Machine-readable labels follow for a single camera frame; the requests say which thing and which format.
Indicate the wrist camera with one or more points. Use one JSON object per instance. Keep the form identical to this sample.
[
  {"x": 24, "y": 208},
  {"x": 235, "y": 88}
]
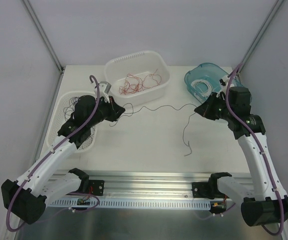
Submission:
[
  {"x": 224, "y": 81},
  {"x": 102, "y": 90}
]

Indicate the white perforated flat basket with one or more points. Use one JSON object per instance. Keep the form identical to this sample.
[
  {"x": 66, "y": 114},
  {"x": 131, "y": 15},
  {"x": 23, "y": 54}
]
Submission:
[{"x": 61, "y": 113}]

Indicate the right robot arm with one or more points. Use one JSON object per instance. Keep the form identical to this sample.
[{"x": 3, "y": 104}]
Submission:
[{"x": 268, "y": 202}]

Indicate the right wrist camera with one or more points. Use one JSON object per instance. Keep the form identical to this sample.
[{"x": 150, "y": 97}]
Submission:
[{"x": 224, "y": 81}]

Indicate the aluminium mounting rail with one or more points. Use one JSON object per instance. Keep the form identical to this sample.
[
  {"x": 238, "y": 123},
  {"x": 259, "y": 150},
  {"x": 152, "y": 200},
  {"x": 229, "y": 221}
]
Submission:
[{"x": 148, "y": 185}]

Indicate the right aluminium frame post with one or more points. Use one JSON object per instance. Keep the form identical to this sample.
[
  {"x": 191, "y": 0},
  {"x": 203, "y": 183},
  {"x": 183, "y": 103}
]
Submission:
[{"x": 276, "y": 7}]

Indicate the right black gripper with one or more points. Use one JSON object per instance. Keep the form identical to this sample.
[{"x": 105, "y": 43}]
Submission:
[{"x": 210, "y": 106}]

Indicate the white deep plastic basket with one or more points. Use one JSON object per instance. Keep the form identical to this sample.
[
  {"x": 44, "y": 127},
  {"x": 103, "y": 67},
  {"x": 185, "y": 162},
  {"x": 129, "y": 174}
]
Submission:
[{"x": 137, "y": 78}]

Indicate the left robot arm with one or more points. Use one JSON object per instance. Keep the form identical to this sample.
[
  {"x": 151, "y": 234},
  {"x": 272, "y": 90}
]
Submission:
[{"x": 29, "y": 195}]

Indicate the white slotted cable duct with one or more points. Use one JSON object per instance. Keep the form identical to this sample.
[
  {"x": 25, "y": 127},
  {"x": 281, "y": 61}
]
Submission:
[{"x": 160, "y": 204}]

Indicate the left aluminium frame post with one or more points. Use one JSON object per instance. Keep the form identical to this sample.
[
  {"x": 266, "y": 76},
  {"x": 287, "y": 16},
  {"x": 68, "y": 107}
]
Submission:
[{"x": 41, "y": 32}]

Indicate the aluminium frame post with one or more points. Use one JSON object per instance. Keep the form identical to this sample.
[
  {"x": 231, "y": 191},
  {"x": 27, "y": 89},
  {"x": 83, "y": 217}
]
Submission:
[
  {"x": 41, "y": 32},
  {"x": 276, "y": 7}
]

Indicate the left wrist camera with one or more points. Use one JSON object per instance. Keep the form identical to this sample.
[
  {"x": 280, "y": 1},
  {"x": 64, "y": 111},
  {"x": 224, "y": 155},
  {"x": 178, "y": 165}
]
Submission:
[{"x": 102, "y": 90}]

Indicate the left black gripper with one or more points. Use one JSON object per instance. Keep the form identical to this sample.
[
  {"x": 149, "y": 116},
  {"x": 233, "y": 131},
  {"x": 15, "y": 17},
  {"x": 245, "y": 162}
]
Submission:
[{"x": 111, "y": 110}]

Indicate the teal transparent plastic bin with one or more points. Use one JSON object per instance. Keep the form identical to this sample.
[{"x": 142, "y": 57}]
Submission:
[{"x": 203, "y": 80}]

